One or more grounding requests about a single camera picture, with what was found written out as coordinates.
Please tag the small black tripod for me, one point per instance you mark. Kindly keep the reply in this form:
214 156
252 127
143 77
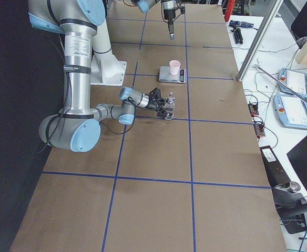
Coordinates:
238 39

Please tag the black monitor stand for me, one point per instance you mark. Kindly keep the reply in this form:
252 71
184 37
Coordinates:
291 206

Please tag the lower teach pendant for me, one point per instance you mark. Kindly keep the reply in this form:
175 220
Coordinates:
291 111

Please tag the glass sauce bottle metal spout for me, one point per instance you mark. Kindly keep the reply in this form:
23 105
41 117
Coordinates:
170 103

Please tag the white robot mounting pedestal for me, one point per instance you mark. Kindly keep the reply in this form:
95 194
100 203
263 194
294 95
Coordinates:
106 69

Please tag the teach pendant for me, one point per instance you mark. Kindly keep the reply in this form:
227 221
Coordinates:
291 111
294 80

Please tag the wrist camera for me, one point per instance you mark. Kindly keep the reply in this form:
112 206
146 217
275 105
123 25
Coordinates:
182 10

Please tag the upper teach pendant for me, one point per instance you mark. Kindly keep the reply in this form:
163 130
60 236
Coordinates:
294 80

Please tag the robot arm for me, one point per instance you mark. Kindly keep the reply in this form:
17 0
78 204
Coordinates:
146 5
88 60

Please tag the aluminium frame post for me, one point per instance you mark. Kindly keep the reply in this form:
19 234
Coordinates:
265 25

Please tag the black box with label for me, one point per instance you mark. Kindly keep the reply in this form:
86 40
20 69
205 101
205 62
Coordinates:
274 170

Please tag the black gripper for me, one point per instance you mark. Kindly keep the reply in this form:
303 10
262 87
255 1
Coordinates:
151 104
168 13

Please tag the long metal rod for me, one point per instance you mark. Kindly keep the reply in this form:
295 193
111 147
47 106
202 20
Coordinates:
279 82

